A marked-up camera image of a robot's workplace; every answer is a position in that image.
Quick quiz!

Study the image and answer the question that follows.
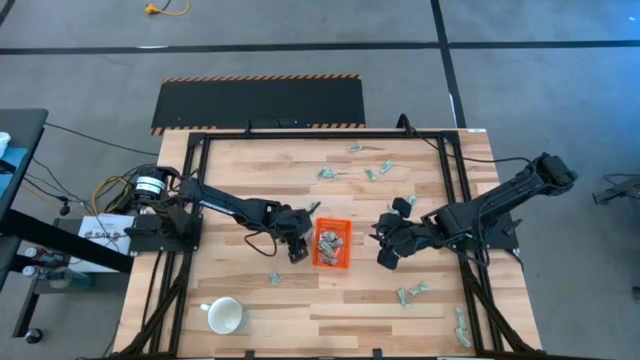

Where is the black side desk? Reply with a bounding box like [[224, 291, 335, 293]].
[[0, 108, 135, 339]]

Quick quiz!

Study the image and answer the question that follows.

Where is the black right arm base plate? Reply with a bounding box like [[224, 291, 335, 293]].
[[446, 209, 520, 252]]

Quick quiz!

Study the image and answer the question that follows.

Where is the black floor stand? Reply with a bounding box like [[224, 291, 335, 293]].
[[591, 171, 640, 236]]

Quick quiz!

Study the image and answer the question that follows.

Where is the orange plastic slotted basket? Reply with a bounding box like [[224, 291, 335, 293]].
[[311, 216, 353, 271]]

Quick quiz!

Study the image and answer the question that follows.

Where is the yellow extension cable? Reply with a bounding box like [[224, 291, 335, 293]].
[[144, 0, 192, 17]]

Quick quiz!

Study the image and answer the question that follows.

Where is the blue flat item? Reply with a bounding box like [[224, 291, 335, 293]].
[[0, 147, 30, 199]]

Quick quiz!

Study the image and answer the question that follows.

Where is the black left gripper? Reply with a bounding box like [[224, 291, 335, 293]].
[[269, 201, 315, 266]]

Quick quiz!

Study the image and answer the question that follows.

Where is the black power strip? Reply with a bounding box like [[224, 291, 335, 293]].
[[107, 187, 139, 214]]

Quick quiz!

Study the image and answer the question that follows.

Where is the white printed paper sheet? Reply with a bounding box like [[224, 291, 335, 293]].
[[78, 213, 136, 274]]

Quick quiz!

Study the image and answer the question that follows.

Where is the yellow coiled cable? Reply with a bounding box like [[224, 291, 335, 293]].
[[91, 175, 132, 209]]

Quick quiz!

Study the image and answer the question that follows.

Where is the black hazard-striped floor mat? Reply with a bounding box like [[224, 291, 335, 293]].
[[150, 73, 367, 137]]

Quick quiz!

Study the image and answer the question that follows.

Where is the clear plastic bottle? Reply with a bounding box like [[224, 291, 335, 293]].
[[21, 264, 95, 291], [23, 246, 69, 265]]

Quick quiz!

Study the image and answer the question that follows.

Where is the thin black floor cable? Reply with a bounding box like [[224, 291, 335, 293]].
[[43, 121, 160, 157]]

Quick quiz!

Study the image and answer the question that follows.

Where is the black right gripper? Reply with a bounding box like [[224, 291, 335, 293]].
[[371, 196, 438, 272]]

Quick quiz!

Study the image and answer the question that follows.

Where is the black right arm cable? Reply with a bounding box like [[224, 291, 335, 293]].
[[396, 113, 536, 166]]

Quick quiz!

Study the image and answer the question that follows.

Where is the white ceramic mug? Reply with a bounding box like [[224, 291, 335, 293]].
[[200, 296, 245, 336]]

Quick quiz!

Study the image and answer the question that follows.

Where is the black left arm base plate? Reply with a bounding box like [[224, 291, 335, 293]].
[[123, 212, 204, 254]]

